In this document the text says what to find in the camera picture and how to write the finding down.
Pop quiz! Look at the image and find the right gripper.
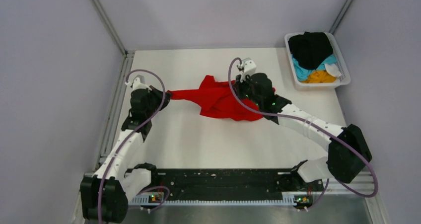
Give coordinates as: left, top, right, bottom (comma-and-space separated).
233, 72, 263, 107

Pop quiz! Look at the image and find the red t shirt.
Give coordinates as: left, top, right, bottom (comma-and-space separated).
171, 75, 282, 121

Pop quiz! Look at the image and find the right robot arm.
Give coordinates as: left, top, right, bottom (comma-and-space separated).
233, 73, 372, 190

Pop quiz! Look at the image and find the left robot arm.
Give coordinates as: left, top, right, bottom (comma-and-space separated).
80, 86, 171, 223

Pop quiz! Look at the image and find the light blue t shirt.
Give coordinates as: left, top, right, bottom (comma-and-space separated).
292, 54, 337, 82

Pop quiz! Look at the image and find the black t shirt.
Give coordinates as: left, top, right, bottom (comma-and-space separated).
288, 32, 333, 70

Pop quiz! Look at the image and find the yellow t shirt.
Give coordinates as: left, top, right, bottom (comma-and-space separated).
301, 71, 337, 83

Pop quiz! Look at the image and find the white cloth in basket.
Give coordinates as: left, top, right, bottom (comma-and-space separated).
324, 64, 342, 78

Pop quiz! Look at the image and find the white plastic basket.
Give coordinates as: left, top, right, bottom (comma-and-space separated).
284, 32, 351, 90

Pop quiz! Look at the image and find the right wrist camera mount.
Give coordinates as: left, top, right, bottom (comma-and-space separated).
237, 58, 257, 82

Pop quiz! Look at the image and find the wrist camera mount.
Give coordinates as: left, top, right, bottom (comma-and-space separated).
125, 75, 151, 91
237, 58, 257, 82

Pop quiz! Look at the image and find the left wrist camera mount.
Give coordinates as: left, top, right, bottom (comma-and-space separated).
125, 75, 151, 91

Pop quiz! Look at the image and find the aluminium frame rail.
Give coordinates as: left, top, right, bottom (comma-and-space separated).
70, 50, 136, 224

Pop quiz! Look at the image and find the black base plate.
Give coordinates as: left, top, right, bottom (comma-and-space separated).
148, 168, 324, 201

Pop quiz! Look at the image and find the white cable duct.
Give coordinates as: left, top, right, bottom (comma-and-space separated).
129, 195, 313, 207

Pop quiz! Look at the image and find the left aluminium corner post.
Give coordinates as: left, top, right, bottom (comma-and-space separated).
90, 0, 128, 57

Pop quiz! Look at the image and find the aluminium corner post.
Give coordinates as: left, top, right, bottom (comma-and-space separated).
329, 0, 355, 34
90, 0, 128, 57

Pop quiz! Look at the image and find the right aluminium corner post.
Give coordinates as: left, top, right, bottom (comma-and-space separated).
329, 0, 355, 34

